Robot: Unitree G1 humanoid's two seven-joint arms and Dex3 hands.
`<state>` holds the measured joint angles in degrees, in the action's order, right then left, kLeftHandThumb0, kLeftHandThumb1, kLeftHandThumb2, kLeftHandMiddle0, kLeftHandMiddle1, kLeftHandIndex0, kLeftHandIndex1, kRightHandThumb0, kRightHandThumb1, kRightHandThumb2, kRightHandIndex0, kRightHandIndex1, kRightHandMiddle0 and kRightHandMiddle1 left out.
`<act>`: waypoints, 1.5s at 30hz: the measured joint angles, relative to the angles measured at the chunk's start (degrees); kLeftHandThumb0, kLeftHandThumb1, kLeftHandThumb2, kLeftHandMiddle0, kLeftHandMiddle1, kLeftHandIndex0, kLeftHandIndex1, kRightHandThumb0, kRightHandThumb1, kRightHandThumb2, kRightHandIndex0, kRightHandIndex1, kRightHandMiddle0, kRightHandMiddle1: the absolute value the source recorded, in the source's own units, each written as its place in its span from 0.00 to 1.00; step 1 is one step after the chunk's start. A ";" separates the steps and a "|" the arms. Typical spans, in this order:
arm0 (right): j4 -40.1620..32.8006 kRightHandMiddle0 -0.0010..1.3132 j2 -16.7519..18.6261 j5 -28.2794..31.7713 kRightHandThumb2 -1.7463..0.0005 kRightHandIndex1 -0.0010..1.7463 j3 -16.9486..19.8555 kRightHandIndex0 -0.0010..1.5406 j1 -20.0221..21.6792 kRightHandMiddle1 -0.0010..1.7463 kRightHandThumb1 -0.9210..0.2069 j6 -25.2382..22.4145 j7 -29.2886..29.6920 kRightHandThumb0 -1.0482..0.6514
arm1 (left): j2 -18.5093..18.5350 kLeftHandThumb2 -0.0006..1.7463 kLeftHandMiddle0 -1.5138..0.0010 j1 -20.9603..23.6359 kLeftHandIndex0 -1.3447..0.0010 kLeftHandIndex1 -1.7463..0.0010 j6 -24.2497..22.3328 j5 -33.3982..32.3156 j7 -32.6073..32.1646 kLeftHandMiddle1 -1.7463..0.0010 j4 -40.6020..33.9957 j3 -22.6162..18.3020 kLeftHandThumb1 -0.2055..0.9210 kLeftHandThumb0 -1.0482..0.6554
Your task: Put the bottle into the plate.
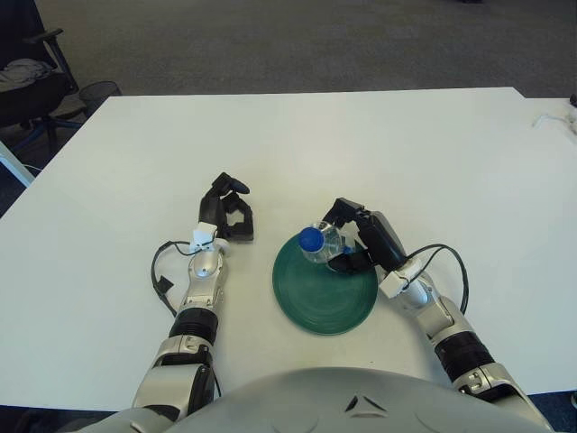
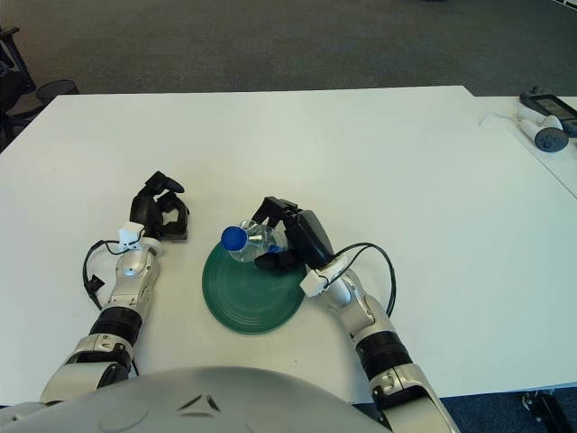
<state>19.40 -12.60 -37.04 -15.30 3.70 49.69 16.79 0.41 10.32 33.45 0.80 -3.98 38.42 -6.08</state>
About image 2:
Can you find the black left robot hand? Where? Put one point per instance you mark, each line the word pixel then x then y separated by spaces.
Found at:
pixel 142 209

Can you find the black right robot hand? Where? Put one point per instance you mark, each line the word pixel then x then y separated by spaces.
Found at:
pixel 311 239

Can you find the clear bottle with blue cap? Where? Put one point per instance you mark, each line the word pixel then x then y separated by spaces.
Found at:
pixel 257 243

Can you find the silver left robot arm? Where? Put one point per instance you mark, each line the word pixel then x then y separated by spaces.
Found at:
pixel 133 268

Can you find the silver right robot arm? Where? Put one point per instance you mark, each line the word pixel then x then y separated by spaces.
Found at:
pixel 369 320

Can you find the green ribbed plate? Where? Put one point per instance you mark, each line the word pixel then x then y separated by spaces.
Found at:
pixel 252 302

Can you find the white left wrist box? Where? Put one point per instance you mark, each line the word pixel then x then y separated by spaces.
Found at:
pixel 130 232

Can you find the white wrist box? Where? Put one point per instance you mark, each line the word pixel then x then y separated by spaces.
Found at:
pixel 313 284
pixel 130 232

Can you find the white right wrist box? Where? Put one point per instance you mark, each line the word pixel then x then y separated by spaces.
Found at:
pixel 313 284

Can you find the black mesh waste bin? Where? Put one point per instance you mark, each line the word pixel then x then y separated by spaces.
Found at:
pixel 57 89

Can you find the black office chair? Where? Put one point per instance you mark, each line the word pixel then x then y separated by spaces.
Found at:
pixel 13 85

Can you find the grey robot torso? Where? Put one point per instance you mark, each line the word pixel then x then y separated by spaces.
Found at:
pixel 203 406

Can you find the white and grey VR controller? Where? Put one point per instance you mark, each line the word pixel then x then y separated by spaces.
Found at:
pixel 550 140

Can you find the black table leg with caster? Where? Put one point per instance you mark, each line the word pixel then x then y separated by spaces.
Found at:
pixel 541 408

